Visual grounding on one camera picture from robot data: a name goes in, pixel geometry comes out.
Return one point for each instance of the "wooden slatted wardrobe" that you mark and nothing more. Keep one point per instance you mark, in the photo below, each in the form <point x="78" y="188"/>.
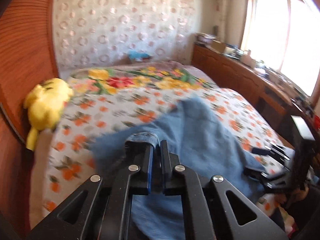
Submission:
<point x="27" y="58"/>

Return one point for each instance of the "stack of books papers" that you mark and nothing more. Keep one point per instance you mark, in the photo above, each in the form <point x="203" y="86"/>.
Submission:
<point x="205" y="38"/>

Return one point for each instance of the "circle pattern sheer curtain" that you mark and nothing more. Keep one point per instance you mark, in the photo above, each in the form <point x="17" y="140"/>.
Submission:
<point x="90" y="33"/>

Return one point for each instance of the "orange print bed sheet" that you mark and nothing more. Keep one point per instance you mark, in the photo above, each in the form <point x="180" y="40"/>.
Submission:
<point x="70" y="162"/>

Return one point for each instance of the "floral pink blanket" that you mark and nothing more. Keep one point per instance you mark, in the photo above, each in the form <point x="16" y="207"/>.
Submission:
<point x="158" y="76"/>

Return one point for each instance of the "box with teal cloth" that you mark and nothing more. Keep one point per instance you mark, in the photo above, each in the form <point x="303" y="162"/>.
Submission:
<point x="138" y="57"/>

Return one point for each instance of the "cardboard box on cabinet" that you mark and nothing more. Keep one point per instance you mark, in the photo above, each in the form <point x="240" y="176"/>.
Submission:
<point x="218" y="46"/>

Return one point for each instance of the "window with wooden frame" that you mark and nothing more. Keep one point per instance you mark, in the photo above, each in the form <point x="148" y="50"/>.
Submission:
<point x="284" y="35"/>

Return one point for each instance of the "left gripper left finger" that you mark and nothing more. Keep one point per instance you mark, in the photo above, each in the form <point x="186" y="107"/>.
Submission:
<point x="101" y="207"/>

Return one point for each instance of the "beige window curtain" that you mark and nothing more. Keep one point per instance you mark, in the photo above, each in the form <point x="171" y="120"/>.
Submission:
<point x="222" y="9"/>

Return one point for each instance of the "yellow Pikachu plush toy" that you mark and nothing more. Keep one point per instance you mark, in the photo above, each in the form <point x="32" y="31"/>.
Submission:
<point x="45" y="103"/>

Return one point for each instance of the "long wooden sideboard cabinet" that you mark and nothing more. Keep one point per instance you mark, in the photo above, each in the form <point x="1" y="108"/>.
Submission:
<point x="271" y="103"/>

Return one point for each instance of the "blue denim jeans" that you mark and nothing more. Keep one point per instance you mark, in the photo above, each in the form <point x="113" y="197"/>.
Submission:
<point x="195" y="134"/>

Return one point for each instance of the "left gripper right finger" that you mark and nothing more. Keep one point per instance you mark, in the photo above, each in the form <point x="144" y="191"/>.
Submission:
<point x="213" y="208"/>

